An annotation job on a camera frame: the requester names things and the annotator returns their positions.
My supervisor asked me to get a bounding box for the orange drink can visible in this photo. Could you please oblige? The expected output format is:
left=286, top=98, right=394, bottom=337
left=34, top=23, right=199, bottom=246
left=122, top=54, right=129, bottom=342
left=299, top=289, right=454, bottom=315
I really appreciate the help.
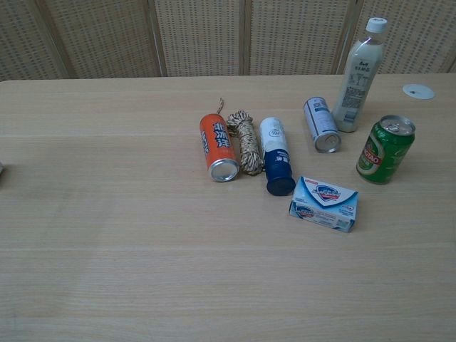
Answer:
left=198, top=113, right=241, bottom=183

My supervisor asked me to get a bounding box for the beige perforated folding screen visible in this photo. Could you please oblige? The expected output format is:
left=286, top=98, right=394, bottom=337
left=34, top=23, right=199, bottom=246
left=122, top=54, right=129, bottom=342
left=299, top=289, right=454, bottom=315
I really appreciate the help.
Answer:
left=0, top=0, right=456, bottom=83

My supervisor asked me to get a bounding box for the white and blue tube container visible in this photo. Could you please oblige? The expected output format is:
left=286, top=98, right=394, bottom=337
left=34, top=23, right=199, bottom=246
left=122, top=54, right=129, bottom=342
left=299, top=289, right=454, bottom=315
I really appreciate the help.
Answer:
left=259, top=117, right=294, bottom=197

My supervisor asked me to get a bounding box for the silver and blue slim can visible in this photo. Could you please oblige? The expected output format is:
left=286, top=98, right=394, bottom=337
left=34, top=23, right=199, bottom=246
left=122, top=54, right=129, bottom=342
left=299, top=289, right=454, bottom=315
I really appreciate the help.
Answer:
left=303, top=96, right=343, bottom=154

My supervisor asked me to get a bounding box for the blue white soap box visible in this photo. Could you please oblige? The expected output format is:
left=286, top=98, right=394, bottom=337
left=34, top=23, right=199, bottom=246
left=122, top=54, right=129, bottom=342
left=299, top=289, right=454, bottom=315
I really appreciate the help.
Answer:
left=289, top=175, right=359, bottom=234

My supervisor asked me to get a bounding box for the milky white drink bottle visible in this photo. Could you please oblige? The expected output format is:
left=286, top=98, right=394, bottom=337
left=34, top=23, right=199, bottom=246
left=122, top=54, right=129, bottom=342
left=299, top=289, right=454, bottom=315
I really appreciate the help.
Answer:
left=331, top=17, right=388, bottom=133

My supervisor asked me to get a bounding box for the green beer can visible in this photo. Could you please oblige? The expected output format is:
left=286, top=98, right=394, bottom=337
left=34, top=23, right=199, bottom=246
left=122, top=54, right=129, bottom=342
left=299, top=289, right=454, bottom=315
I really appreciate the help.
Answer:
left=356, top=114, right=417, bottom=185

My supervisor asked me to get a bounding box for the white round table grommet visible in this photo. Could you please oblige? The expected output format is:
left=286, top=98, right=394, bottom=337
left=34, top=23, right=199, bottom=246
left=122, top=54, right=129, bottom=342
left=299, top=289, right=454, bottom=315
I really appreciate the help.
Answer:
left=402, top=83, right=436, bottom=100

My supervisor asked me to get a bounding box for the beige braided rope bundle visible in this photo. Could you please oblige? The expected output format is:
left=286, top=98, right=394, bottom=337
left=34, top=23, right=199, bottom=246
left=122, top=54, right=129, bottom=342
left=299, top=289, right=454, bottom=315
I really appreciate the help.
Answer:
left=217, top=98, right=266, bottom=177

